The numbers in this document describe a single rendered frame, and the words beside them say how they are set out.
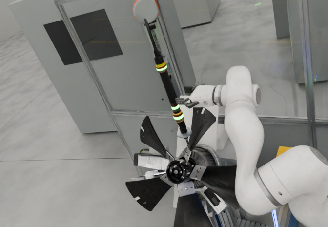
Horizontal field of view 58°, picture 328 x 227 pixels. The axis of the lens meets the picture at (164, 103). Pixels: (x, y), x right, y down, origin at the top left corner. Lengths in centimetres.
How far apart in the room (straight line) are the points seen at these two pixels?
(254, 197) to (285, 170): 10
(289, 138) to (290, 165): 145
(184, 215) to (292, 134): 96
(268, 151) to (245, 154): 156
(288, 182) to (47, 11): 344
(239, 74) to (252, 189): 43
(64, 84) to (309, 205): 375
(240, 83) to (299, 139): 122
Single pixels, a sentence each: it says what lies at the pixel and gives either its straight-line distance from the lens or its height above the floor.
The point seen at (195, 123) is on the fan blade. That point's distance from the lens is 156.
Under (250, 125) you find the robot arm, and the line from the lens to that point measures 76.
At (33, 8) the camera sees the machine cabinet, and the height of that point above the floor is 193.
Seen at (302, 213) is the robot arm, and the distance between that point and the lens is 88.
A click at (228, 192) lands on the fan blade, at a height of 116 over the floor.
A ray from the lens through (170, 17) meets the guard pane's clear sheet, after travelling 198.
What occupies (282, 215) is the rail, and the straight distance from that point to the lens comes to 176.
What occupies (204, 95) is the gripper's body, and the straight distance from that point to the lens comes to 117.
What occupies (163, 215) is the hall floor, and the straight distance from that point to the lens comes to 304.
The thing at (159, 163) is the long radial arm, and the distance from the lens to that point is 180.
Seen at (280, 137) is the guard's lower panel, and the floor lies 84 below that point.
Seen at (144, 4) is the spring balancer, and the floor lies 192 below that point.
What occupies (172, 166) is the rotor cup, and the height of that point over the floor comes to 124.
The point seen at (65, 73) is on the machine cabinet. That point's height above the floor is 106.
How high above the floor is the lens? 227
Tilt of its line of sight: 30 degrees down
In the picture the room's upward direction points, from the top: 20 degrees counter-clockwise
